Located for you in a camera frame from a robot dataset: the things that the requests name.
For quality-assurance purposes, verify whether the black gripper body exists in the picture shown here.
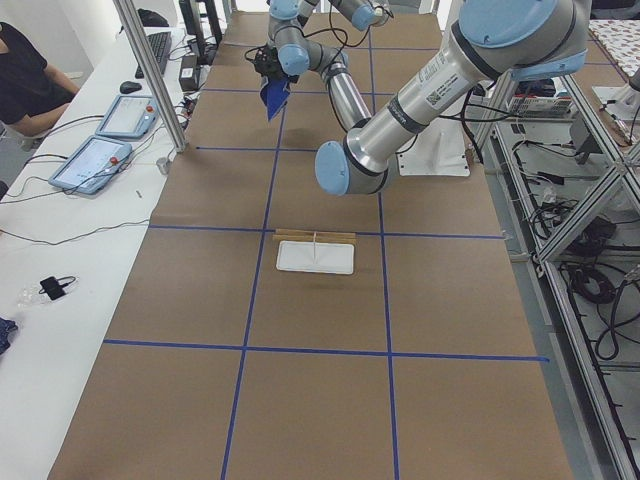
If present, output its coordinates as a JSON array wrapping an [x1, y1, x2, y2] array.
[[244, 45, 281, 80]]

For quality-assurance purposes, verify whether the blue grey towel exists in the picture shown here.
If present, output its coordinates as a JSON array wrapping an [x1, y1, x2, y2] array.
[[260, 76, 290, 121]]

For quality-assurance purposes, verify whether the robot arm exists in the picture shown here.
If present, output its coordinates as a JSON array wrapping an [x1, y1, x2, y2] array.
[[245, 1, 371, 131], [315, 0, 591, 196]]

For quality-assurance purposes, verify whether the black monitor stand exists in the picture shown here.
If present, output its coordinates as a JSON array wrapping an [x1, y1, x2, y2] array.
[[178, 0, 223, 66]]

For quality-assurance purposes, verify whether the black power adapter box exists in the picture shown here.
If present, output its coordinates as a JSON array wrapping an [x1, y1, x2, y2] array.
[[178, 54, 201, 92]]

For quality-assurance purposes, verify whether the black keyboard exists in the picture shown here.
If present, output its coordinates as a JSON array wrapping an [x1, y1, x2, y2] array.
[[147, 31, 172, 74]]

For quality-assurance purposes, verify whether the black computer mouse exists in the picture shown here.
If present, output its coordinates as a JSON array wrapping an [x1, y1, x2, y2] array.
[[119, 81, 142, 95]]

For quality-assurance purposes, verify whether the far teach pendant tablet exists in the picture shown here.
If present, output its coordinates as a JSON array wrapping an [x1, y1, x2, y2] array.
[[96, 94, 157, 140]]

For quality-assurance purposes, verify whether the teach pendant tablet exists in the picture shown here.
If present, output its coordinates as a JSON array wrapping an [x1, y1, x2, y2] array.
[[96, 94, 157, 140], [48, 135, 133, 195]]

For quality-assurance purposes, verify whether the near teach pendant tablet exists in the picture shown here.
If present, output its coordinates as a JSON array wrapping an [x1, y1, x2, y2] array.
[[48, 135, 133, 195]]

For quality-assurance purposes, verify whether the person in black shirt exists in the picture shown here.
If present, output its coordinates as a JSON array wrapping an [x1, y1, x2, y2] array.
[[1, 22, 79, 137]]

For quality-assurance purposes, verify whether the clear plastic bag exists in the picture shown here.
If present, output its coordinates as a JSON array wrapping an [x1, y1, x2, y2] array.
[[17, 284, 51, 309]]

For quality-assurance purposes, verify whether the blue patterned cloth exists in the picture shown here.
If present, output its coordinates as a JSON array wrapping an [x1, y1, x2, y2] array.
[[0, 318, 18, 354]]

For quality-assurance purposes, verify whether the aluminium frame post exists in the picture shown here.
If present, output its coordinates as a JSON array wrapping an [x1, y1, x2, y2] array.
[[113, 0, 187, 153]]

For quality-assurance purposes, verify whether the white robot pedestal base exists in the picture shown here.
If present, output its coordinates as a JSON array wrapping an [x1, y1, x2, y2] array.
[[397, 118, 470, 177]]

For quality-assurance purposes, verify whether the small black device with cable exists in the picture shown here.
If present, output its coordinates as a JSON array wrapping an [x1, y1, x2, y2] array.
[[39, 275, 77, 301]]

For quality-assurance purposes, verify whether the aluminium frame rack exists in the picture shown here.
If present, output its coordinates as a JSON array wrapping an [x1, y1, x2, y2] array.
[[469, 19, 640, 480]]

